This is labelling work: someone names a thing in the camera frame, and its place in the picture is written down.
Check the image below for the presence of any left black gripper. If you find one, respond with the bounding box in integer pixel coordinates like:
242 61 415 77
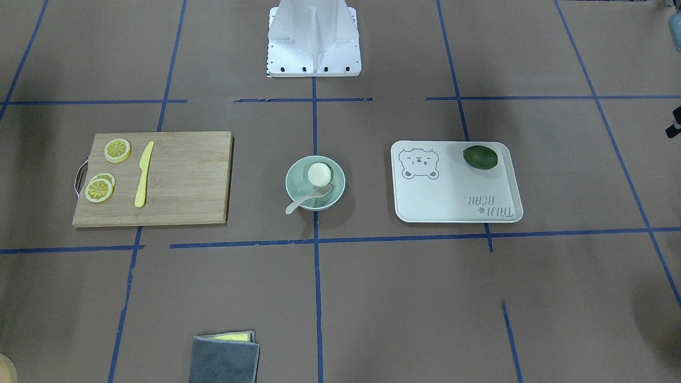
666 106 681 139

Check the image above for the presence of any white ceramic spoon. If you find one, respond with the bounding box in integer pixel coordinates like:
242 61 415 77
285 184 334 215

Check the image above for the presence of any white steamed bun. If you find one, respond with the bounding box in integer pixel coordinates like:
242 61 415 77
307 162 333 188

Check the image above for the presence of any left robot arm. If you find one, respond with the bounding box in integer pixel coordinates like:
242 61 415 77
666 8 680 138

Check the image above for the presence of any light green bowl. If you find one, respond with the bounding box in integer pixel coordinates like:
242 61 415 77
285 155 347 211

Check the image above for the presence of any dark green avocado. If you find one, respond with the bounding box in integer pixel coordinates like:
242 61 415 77
462 145 499 170

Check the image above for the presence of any cream bear tray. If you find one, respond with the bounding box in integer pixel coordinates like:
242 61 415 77
390 140 525 223

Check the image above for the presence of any yellow sponge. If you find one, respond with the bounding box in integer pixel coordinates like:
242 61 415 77
203 331 253 342

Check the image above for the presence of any bamboo cutting board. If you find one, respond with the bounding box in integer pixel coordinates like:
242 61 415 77
72 131 234 228

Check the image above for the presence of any grey folded cloth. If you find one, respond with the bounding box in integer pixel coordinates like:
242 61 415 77
189 330 260 382

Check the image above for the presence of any yellow plastic knife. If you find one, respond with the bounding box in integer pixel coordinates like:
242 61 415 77
134 140 155 208

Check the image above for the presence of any lemon slice upper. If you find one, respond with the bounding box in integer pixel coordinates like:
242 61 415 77
104 138 131 163

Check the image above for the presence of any lemon slice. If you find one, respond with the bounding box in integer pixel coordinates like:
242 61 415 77
85 178 114 203
104 138 131 163
90 172 116 187

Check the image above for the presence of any lemon slice lower back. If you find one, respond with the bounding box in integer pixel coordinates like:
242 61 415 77
90 172 116 187

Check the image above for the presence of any lemon slice lower front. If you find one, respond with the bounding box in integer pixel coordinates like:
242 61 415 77
85 178 114 203

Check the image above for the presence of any wooden stand base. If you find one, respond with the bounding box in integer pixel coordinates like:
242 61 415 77
0 354 18 383

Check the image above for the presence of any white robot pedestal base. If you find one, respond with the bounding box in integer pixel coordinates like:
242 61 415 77
266 1 362 78

